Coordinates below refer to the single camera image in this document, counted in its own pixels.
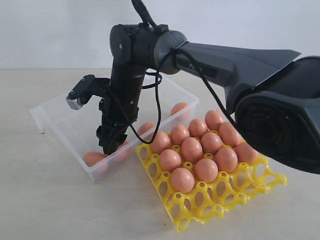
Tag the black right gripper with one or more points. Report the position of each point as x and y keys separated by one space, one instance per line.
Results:
x=119 y=108

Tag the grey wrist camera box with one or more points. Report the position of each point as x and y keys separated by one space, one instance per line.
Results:
x=75 y=98

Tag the yellow plastic egg tray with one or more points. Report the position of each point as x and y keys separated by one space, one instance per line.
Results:
x=208 y=200

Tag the brown egg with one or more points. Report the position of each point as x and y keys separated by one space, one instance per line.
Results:
x=122 y=152
x=191 y=150
x=182 y=180
x=206 y=170
x=229 y=135
x=178 y=134
x=145 y=128
x=213 y=120
x=93 y=158
x=226 y=160
x=245 y=153
x=211 y=143
x=178 y=107
x=160 y=143
x=169 y=160
x=197 y=128

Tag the clear plastic bin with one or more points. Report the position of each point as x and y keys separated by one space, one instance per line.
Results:
x=77 y=128

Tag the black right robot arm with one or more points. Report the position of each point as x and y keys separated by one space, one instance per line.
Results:
x=272 y=96

